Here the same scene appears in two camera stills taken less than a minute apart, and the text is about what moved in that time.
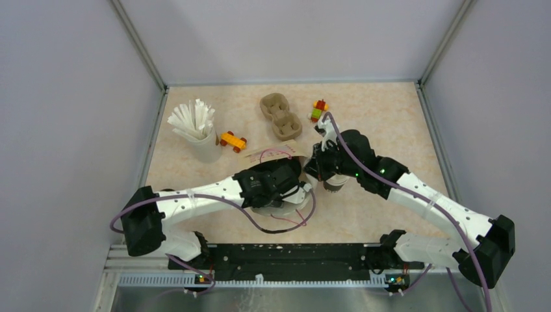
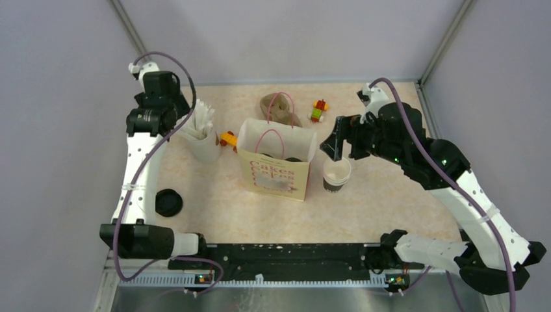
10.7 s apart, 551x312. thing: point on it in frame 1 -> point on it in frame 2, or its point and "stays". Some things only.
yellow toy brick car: [236, 143] stays
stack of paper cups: [335, 183] stays
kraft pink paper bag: [290, 213] -> [277, 158]
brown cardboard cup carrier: [286, 124] stays
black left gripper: [275, 166] -> [180, 103]
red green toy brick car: [319, 106] stays
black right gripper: [316, 166] -> [333, 144]
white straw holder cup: [206, 151] stays
